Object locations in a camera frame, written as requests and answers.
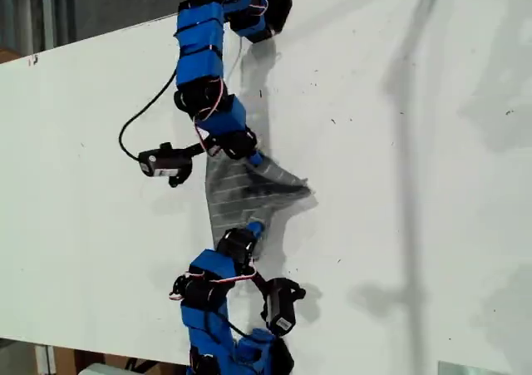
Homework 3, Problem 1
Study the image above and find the grey striped square towel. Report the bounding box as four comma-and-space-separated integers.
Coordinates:
204, 153, 313, 259

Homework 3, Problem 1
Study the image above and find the white container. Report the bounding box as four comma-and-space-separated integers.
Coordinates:
77, 362, 128, 375

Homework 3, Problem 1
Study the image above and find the white table leg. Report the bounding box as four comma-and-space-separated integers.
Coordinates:
34, 343, 57, 375

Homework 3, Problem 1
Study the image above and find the black camera box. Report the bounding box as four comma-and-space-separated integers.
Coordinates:
260, 278, 307, 338
137, 141, 195, 188

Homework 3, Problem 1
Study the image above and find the black camera cable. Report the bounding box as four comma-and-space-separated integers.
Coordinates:
219, 314, 253, 338
118, 67, 179, 162

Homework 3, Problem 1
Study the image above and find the grey metal post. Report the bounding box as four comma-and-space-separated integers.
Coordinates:
40, 0, 56, 55

